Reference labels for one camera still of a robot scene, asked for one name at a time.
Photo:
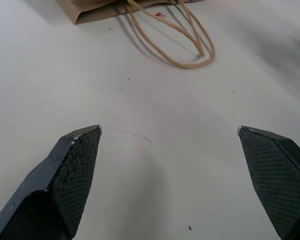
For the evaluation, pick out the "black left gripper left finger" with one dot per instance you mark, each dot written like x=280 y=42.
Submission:
x=65 y=180

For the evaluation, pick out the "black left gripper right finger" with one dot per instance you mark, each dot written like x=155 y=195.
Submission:
x=277 y=180

